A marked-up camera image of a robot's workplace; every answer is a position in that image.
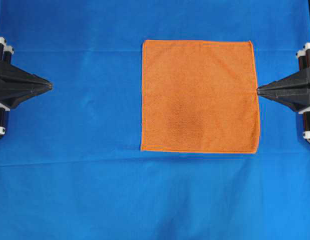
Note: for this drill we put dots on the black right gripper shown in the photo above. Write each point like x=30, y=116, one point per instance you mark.
x=297, y=100

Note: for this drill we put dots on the orange microfiber towel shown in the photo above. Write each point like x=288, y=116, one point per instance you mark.
x=199, y=97

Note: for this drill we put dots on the blue table cloth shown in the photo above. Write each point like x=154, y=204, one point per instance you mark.
x=71, y=166

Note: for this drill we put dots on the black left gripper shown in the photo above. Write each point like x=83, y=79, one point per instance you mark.
x=11, y=95

